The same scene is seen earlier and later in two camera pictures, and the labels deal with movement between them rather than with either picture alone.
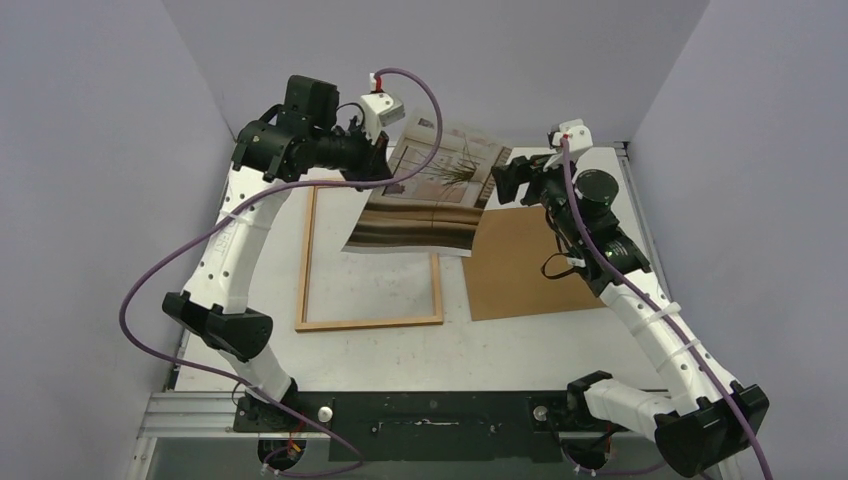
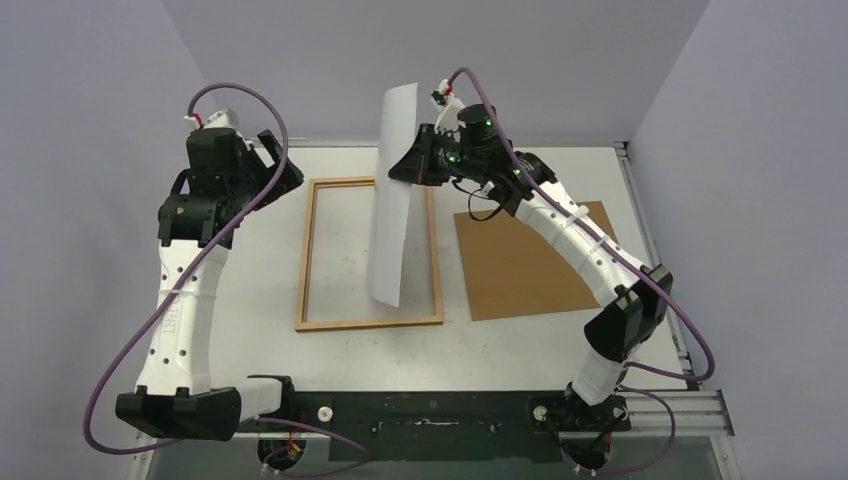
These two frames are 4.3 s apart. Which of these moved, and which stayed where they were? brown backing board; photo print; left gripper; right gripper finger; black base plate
Moved: right gripper finger; photo print; left gripper
Stayed: black base plate; brown backing board
